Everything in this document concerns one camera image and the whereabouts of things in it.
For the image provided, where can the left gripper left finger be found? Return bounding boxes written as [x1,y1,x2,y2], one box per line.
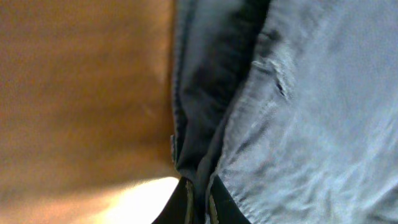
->
[152,177,194,224]

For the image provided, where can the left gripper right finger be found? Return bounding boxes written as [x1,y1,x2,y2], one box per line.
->
[208,176,251,224]

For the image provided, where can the dark blue shorts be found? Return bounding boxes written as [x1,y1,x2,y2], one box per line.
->
[173,0,397,223]

